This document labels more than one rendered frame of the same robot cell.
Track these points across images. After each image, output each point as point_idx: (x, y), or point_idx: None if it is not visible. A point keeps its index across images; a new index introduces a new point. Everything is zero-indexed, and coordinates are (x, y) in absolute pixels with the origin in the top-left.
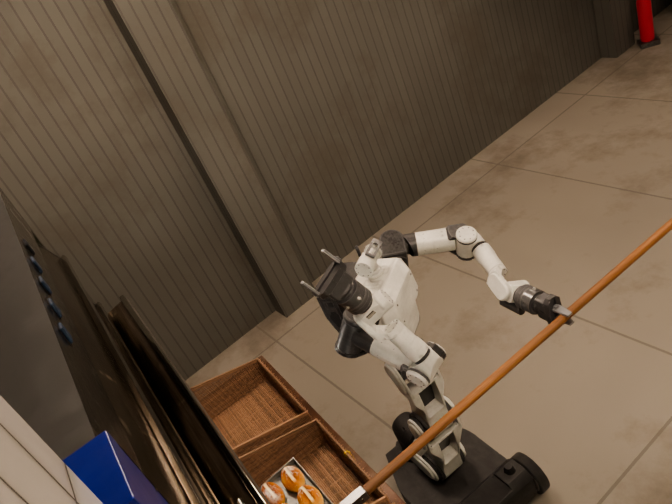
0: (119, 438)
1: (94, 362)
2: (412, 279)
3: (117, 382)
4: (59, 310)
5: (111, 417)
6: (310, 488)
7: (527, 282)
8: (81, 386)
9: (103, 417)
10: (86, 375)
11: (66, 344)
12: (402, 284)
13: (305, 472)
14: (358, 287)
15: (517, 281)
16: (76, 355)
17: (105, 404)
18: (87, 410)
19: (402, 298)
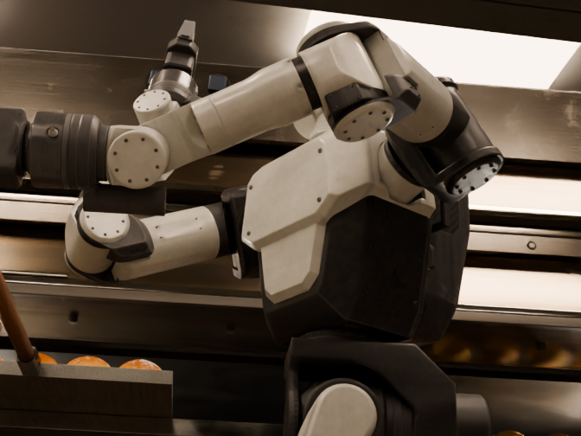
0: (19, 98)
1: (239, 165)
2: (319, 166)
3: (213, 180)
4: (217, 86)
5: (55, 104)
6: (90, 357)
7: (125, 132)
8: (46, 62)
9: (28, 81)
10: (101, 90)
11: (130, 74)
12: (285, 157)
13: (130, 368)
14: (155, 75)
15: (139, 128)
16: (133, 88)
17: (76, 105)
18: (1, 52)
19: (270, 184)
